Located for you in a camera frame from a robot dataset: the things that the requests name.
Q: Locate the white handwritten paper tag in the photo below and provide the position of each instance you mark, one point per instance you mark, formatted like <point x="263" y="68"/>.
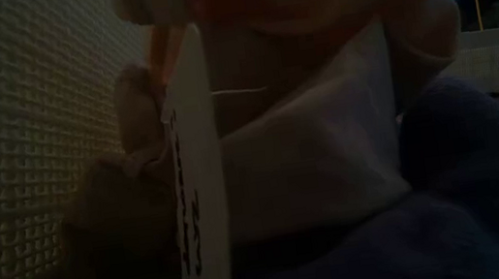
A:
<point x="197" y="166"/>

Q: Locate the white woven plastic bin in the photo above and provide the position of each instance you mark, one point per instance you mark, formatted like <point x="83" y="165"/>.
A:
<point x="483" y="62"/>
<point x="10" y="143"/>

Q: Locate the purple garment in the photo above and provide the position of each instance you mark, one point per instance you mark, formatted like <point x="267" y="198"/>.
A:
<point x="459" y="203"/>

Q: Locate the pale pink underwear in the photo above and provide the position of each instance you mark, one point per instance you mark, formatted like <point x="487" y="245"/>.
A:
<point x="289" y="2"/>

